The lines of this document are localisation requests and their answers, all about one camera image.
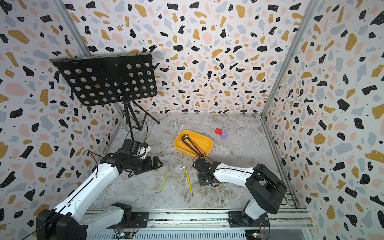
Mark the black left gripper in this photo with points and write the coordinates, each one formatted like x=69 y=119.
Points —
x=149 y=166

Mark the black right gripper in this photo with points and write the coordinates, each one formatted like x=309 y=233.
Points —
x=201 y=184

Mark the orange hex key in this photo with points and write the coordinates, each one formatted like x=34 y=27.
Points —
x=196 y=143

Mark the long black hex key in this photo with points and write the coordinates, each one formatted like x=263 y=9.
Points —
x=192 y=145

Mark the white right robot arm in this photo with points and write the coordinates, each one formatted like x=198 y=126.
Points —
x=267 y=190

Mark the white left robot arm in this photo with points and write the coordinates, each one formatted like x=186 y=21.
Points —
x=67 y=221

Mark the yellow hex key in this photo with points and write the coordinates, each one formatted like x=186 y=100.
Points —
x=188 y=179

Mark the yellow plastic storage box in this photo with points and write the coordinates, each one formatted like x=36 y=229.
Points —
x=204 y=142

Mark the green hex key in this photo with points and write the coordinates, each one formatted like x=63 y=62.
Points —
x=164 y=183

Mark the red block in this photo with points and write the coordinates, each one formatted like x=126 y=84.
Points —
x=218 y=131

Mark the black perforated music stand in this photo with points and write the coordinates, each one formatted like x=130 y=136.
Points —
x=111 y=79

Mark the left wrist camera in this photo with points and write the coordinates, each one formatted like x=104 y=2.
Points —
x=135 y=149

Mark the aluminium corner post right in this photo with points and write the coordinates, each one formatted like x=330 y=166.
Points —
x=292 y=203

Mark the aluminium corner post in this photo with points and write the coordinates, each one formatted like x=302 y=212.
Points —
x=84 y=53
x=292 y=203

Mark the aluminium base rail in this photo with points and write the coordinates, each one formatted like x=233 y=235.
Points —
x=211 y=224

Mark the aluminium corner post left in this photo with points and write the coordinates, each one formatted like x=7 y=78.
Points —
x=84 y=53

